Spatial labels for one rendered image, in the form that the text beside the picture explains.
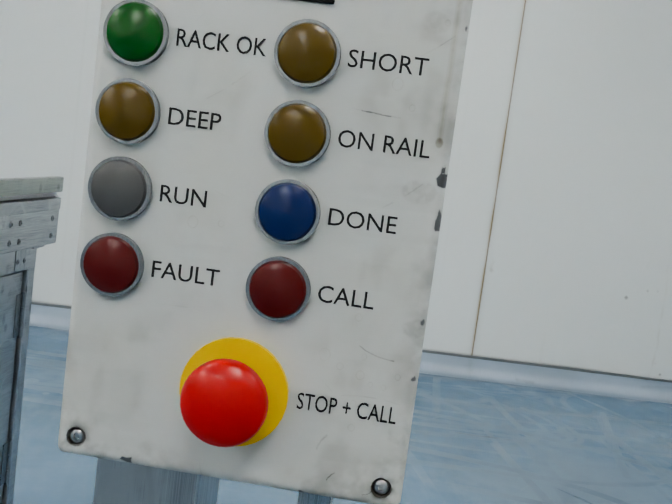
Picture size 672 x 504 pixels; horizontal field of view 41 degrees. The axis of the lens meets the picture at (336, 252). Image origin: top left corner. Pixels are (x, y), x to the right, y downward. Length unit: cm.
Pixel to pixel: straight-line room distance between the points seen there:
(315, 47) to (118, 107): 9
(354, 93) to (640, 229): 408
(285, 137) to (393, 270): 8
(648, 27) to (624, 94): 32
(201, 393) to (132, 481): 13
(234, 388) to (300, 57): 15
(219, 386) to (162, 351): 5
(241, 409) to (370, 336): 7
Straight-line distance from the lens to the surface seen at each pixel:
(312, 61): 41
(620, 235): 444
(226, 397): 41
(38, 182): 192
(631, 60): 444
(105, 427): 46
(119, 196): 43
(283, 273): 41
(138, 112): 43
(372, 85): 41
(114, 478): 53
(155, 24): 43
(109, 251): 43
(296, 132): 41
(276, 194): 41
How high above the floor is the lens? 99
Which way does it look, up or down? 7 degrees down
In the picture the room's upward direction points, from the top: 8 degrees clockwise
